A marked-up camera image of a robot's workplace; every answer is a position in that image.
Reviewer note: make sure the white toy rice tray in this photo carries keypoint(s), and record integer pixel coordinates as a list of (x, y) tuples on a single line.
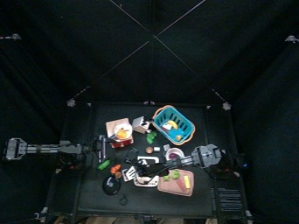
[(147, 182)]

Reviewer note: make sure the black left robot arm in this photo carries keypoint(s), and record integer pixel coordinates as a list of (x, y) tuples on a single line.
[(47, 149)]

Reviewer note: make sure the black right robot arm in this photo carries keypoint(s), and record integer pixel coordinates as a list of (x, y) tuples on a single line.
[(206, 155)]

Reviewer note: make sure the green toy cucumber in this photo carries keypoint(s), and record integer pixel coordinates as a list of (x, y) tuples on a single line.
[(103, 165)]

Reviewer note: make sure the red toy food piece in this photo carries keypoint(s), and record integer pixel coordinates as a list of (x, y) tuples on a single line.
[(122, 143)]

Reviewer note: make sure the small light green toy piece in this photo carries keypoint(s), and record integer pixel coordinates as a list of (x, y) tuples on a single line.
[(166, 178)]

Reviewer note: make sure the orange toy carrot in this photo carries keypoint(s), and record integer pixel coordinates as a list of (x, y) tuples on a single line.
[(115, 169)]

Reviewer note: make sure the green toy vegetable piece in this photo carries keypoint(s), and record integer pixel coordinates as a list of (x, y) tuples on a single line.
[(175, 174)]

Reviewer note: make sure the white plate with fried egg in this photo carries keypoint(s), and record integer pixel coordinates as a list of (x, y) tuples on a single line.
[(123, 131)]

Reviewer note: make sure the white striped card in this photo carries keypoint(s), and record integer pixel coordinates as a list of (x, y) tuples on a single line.
[(127, 174)]

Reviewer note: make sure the white bowl with purple inside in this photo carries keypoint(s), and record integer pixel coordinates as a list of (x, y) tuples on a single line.
[(175, 153)]

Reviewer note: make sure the brown toy mushroom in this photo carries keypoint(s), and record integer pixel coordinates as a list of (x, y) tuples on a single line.
[(118, 175)]

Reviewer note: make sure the small brown toy food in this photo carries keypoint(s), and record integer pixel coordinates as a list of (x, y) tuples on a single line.
[(150, 150)]

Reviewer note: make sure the small white cube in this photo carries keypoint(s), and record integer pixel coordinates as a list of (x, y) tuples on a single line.
[(157, 149)]

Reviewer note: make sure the red toy meat slice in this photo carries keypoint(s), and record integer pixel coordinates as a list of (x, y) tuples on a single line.
[(181, 184)]

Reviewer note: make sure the pink cutting board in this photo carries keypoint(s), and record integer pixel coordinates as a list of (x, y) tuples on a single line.
[(171, 188)]

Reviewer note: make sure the yellow toy food stick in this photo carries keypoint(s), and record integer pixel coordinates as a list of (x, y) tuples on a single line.
[(188, 181)]

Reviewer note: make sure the black toy frying pan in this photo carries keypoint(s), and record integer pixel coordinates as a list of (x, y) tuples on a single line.
[(111, 185)]

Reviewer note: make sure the silver white toy box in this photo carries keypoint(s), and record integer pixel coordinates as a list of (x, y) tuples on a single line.
[(141, 124)]

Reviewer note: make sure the green toy leafy vegetable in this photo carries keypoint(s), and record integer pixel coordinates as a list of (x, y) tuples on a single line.
[(151, 137)]

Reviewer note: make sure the teal basket with orange rim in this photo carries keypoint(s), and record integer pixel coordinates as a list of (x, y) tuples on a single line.
[(183, 137)]

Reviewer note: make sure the small white toy food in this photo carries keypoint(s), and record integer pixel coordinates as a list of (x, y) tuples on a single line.
[(166, 127)]

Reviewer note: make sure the yellow toy banana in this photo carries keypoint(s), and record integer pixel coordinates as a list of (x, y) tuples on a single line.
[(173, 124)]

